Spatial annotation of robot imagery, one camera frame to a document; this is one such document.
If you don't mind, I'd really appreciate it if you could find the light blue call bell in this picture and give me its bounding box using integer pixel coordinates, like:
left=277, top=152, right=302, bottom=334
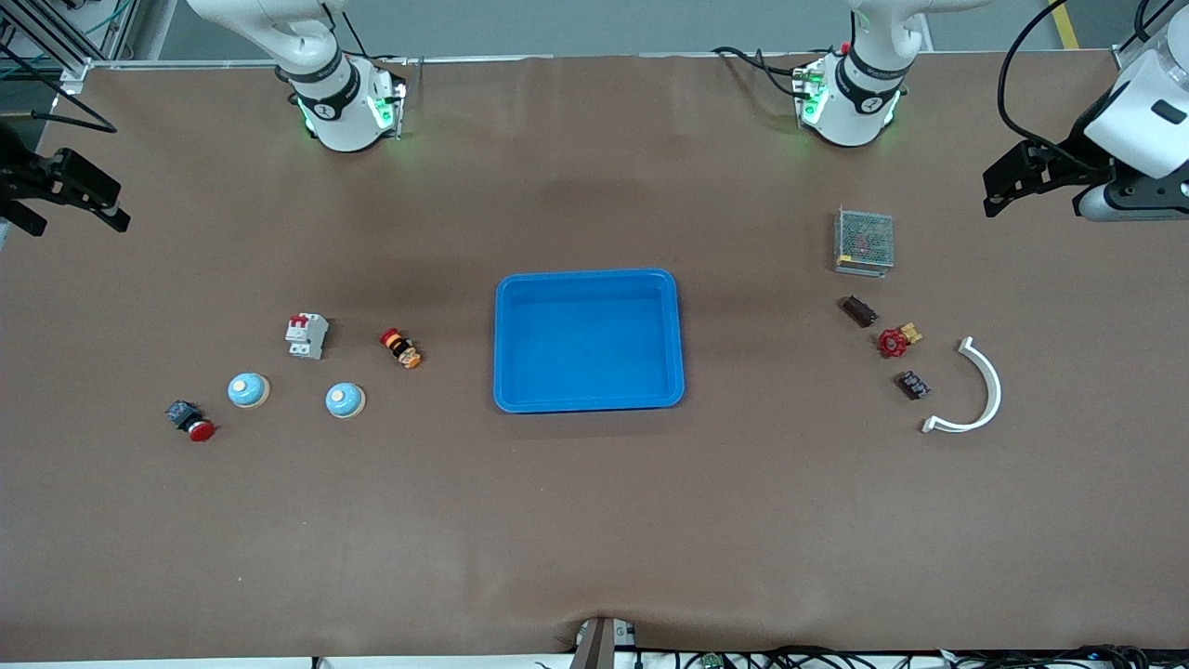
left=325, top=382, right=367, bottom=420
left=227, top=372, right=271, bottom=410

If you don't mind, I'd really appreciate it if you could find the metal mesh power supply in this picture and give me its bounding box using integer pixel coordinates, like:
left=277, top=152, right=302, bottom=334
left=833, top=207, right=895, bottom=279

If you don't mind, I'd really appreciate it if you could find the white curved pipe clamp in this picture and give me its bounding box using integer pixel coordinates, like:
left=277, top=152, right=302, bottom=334
left=921, top=336, right=1003, bottom=435

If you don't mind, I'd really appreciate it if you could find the red push button grey base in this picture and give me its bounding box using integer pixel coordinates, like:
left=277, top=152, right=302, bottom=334
left=165, top=400, right=217, bottom=443

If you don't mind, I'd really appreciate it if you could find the white circuit breaker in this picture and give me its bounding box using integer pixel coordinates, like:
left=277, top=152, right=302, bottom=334
left=284, top=313, right=330, bottom=361

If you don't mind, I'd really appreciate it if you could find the blue plastic tray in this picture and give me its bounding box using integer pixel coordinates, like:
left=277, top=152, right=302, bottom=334
left=492, top=269, right=686, bottom=414

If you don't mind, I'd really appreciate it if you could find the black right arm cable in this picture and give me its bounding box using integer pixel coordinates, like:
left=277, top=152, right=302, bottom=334
left=0, top=42, right=119, bottom=136

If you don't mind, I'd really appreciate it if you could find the aluminium frame with black struts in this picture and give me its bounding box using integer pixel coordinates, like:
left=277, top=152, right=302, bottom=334
left=0, top=0, right=140, bottom=94

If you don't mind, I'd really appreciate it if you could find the green cable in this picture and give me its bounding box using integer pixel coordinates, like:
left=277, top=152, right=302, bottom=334
left=0, top=0, right=136, bottom=80

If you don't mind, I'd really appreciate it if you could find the aluminium frame corner post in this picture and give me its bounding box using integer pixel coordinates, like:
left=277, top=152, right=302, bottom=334
left=1115, top=0, right=1176, bottom=66

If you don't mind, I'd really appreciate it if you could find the brass valve red handle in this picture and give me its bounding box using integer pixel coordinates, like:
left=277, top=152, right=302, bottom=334
left=878, top=322, right=924, bottom=361

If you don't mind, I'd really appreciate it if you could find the black right base cable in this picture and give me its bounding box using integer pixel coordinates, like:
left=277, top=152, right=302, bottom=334
left=320, top=0, right=410, bottom=68

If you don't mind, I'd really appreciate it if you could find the black base cable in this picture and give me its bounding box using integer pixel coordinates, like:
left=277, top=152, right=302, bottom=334
left=320, top=0, right=410, bottom=68
left=712, top=45, right=811, bottom=98

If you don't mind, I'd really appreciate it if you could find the black left base cable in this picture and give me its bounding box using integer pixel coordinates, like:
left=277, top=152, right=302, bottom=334
left=712, top=45, right=811, bottom=98

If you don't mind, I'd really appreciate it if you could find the red yellow emergency stop switch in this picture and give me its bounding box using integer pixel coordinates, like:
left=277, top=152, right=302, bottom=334
left=379, top=328, right=423, bottom=370

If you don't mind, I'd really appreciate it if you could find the black cable bundle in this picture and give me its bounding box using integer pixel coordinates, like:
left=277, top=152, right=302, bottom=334
left=641, top=644, right=1189, bottom=669

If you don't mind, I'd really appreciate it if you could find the grey camera stand bracket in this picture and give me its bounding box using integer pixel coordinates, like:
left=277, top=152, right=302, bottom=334
left=568, top=616, right=640, bottom=669

